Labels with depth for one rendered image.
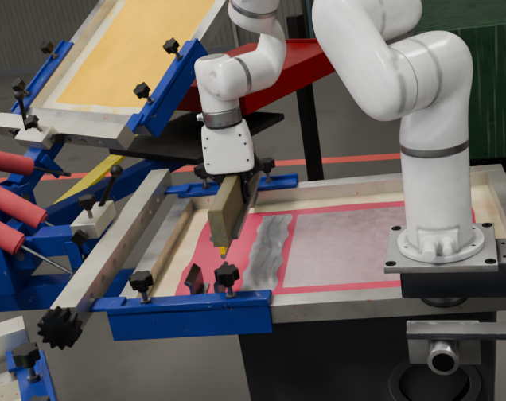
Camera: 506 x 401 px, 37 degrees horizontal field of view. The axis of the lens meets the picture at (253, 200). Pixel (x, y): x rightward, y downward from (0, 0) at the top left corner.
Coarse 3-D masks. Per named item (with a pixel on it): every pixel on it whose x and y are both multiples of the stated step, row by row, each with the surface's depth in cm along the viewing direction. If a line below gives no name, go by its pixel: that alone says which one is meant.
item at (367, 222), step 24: (312, 216) 172; (336, 216) 170; (360, 216) 168; (384, 216) 166; (240, 240) 166; (288, 240) 163; (312, 240) 161; (336, 240) 159; (360, 240) 157; (384, 240) 156
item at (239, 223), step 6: (258, 174) 170; (258, 180) 166; (252, 186) 163; (258, 186) 165; (252, 192) 160; (252, 198) 158; (246, 204) 154; (246, 210) 151; (240, 216) 148; (246, 216) 149; (240, 222) 145; (234, 228) 143; (240, 228) 143; (234, 234) 140; (210, 240) 141
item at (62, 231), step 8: (40, 232) 166; (48, 232) 165; (56, 232) 165; (64, 232) 164; (104, 232) 161; (32, 240) 164; (40, 240) 164; (48, 240) 164; (56, 240) 163; (64, 240) 163; (88, 240) 162; (96, 240) 162; (40, 248) 165; (48, 248) 164; (56, 248) 164; (64, 248) 164; (80, 248) 163; (88, 248) 163; (48, 256) 165
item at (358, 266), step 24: (192, 264) 159; (216, 264) 157; (240, 264) 156; (288, 264) 152; (312, 264) 151; (336, 264) 149; (360, 264) 148; (240, 288) 146; (288, 288) 143; (312, 288) 142; (336, 288) 140; (360, 288) 139
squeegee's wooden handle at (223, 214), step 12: (228, 180) 150; (240, 180) 154; (252, 180) 166; (228, 192) 144; (240, 192) 152; (216, 204) 138; (228, 204) 141; (240, 204) 151; (216, 216) 136; (228, 216) 140; (216, 228) 137; (228, 228) 139; (216, 240) 138; (228, 240) 138
